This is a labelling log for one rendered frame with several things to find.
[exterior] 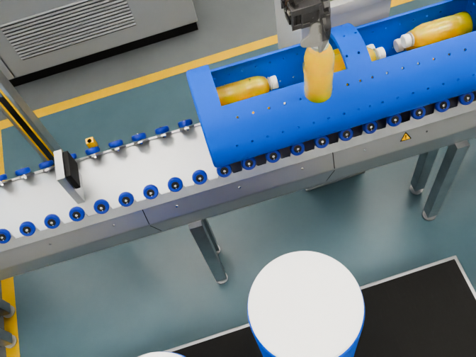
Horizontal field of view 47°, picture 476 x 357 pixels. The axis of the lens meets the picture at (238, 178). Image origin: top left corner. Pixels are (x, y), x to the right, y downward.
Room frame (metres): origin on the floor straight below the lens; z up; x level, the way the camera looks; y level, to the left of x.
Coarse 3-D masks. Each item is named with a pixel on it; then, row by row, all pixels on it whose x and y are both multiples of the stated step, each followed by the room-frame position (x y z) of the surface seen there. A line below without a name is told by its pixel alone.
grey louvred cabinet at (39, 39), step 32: (0, 0) 2.27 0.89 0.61; (32, 0) 2.28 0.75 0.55; (64, 0) 2.28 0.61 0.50; (96, 0) 2.29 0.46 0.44; (128, 0) 2.30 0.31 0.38; (160, 0) 2.31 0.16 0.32; (192, 0) 2.34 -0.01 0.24; (0, 32) 2.26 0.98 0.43; (32, 32) 2.26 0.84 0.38; (64, 32) 2.27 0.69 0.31; (96, 32) 2.28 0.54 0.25; (128, 32) 2.30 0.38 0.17; (160, 32) 2.31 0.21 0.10; (0, 64) 2.26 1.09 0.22; (32, 64) 2.26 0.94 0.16; (64, 64) 2.31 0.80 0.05
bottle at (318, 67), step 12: (312, 48) 0.79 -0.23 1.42; (324, 48) 0.78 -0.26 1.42; (312, 60) 0.78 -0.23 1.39; (324, 60) 0.77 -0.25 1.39; (312, 72) 0.77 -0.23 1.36; (324, 72) 0.76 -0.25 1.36; (312, 84) 0.77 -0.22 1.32; (324, 84) 0.76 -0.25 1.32; (312, 96) 0.77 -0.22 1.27; (324, 96) 0.76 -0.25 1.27
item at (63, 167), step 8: (56, 152) 0.94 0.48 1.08; (64, 152) 0.94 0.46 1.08; (56, 160) 0.92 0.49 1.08; (64, 160) 0.92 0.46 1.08; (72, 160) 0.93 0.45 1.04; (56, 168) 0.89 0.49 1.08; (64, 168) 0.89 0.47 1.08; (72, 168) 0.90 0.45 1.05; (56, 176) 0.86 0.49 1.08; (64, 176) 0.86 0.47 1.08; (72, 176) 0.86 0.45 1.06; (80, 176) 0.94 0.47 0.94; (64, 184) 0.85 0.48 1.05; (72, 184) 0.86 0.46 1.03; (80, 184) 0.90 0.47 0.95; (72, 192) 0.85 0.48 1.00; (80, 192) 0.87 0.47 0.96; (80, 200) 0.85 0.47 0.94
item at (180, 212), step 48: (144, 144) 1.00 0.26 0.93; (192, 144) 0.96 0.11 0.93; (384, 144) 0.81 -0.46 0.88; (432, 144) 0.83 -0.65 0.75; (0, 192) 0.97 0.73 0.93; (48, 192) 0.92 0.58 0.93; (96, 192) 0.88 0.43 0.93; (240, 192) 0.79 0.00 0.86; (288, 192) 0.85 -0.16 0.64; (48, 240) 0.78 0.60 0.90; (96, 240) 0.76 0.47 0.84
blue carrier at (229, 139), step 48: (288, 48) 1.06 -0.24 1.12; (336, 48) 1.07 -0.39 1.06; (384, 48) 1.05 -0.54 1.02; (432, 48) 0.86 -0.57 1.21; (192, 96) 0.90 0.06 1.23; (288, 96) 0.84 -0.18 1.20; (336, 96) 0.82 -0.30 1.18; (384, 96) 0.80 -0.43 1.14; (432, 96) 0.80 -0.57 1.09; (240, 144) 0.78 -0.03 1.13; (288, 144) 0.79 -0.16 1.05
